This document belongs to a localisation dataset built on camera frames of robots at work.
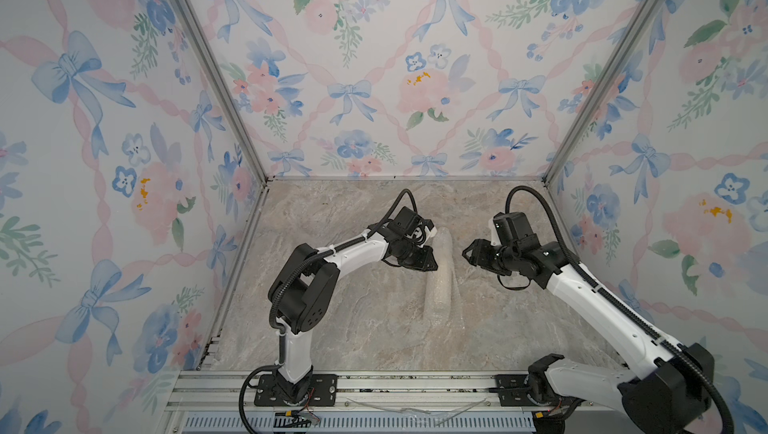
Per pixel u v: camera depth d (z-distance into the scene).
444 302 0.83
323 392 0.75
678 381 0.38
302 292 0.49
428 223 0.84
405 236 0.76
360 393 0.75
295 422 0.73
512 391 0.73
